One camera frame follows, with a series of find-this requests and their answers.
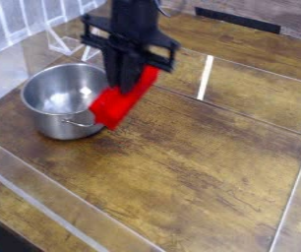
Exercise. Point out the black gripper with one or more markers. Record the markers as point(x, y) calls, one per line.
point(134, 26)

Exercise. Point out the red rectangular block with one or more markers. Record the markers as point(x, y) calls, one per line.
point(112, 105)

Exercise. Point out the silver metal pot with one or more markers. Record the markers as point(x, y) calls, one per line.
point(57, 95)

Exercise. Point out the clear acrylic stand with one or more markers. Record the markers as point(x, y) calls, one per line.
point(64, 40)

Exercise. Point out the black strip on table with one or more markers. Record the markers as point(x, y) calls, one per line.
point(237, 20)

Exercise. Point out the clear acrylic front panel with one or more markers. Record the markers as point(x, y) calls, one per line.
point(102, 232)

